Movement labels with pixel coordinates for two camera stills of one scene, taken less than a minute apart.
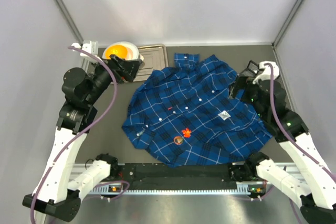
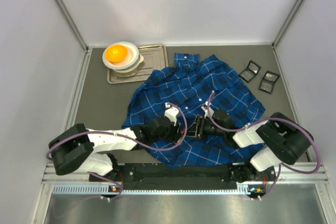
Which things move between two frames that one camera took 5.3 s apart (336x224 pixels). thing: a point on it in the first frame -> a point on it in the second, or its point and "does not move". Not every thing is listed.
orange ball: [119, 50] does not move
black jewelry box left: [252, 70] does not move
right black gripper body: [243, 83] -> [199, 126]
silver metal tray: [155, 56] does not move
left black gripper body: [115, 67] -> [177, 134]
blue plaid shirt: [195, 112] does not move
